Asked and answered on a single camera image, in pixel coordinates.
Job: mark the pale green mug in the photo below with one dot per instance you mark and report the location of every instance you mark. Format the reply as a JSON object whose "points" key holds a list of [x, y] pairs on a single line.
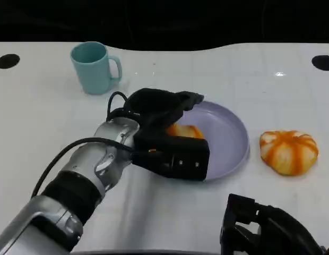
{"points": [[91, 74]]}

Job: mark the lilac plate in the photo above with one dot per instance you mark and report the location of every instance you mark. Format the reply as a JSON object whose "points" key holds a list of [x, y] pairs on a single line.
{"points": [[225, 138]]}

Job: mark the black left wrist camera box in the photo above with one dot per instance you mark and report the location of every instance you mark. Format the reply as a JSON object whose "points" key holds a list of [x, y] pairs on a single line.
{"points": [[177, 156]]}

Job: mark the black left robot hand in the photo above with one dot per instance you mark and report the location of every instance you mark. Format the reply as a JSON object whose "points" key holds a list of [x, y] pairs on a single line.
{"points": [[156, 106]]}

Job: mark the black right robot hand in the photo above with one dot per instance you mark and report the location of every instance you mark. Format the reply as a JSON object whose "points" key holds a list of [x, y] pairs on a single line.
{"points": [[276, 233]]}

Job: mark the orange white toy bread roll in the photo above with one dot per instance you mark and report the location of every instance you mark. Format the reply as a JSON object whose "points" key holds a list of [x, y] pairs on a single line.
{"points": [[287, 154], [185, 130]]}

